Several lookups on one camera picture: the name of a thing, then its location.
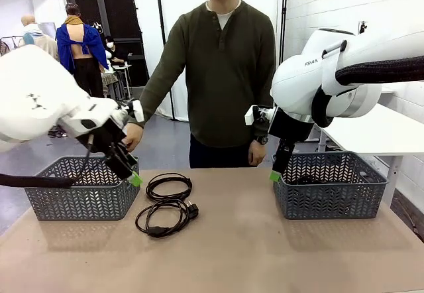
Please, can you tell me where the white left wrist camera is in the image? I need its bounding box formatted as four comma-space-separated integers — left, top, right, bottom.
119, 99, 146, 123

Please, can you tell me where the person's right hand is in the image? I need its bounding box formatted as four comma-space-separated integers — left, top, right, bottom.
121, 123, 144, 153

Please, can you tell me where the right arm black cable sleeve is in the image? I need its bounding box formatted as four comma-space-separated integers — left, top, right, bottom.
310, 55, 424, 129

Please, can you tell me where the arm black cable sleeve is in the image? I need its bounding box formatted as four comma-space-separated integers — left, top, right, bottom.
0, 172, 80, 190
310, 55, 424, 129

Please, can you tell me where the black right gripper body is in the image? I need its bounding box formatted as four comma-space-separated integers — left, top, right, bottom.
267, 107, 314, 147

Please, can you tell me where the thin black cable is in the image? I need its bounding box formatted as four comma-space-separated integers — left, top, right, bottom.
145, 172, 193, 203

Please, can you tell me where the white background desk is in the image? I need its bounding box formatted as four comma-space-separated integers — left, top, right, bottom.
111, 62, 135, 103

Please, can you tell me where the person's left forearm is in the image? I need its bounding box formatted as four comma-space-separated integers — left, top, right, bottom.
252, 80, 277, 139

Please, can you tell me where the person's left hand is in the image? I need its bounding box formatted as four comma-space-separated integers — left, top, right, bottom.
248, 140, 268, 167

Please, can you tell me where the left arm black cable sleeve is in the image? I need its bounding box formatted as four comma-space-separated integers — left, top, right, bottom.
0, 172, 80, 190

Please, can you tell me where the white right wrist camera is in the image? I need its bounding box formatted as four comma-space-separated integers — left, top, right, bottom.
244, 105, 276, 127

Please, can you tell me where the person in olive sweater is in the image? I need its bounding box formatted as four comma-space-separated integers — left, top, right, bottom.
121, 0, 277, 170

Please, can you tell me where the grey framed screen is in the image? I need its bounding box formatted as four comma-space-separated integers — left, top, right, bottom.
38, 22, 57, 40

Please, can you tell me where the black backdrop frame pole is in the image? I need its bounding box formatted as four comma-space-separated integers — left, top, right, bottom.
129, 0, 176, 121

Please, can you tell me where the mannequin in blue shirt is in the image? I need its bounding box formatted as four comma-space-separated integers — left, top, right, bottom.
55, 3, 110, 98

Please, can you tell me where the grey plastic basket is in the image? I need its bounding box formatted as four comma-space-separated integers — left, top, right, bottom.
271, 150, 389, 221
25, 155, 142, 221

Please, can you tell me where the mannequin in beige sweater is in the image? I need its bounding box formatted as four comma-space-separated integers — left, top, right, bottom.
18, 14, 60, 62

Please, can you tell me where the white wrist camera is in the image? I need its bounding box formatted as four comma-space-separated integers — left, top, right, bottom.
244, 105, 276, 127
119, 99, 146, 123

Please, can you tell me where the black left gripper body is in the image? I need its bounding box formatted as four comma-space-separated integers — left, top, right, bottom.
86, 120, 129, 160

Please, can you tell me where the person's right forearm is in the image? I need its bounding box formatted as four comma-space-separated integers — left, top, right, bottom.
134, 70, 182, 131

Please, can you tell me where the white photo backdrop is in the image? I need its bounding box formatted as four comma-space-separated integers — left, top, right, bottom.
130, 0, 289, 121

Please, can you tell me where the white table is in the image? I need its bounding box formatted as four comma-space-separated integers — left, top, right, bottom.
314, 102, 424, 207

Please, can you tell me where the seated person with face mask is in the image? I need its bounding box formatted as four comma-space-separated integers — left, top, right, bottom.
104, 36, 130, 72

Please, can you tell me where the black partition panel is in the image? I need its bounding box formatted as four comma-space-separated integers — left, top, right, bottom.
68, 0, 152, 88

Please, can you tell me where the black light stand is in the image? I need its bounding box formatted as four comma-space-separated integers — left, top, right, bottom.
280, 0, 290, 62

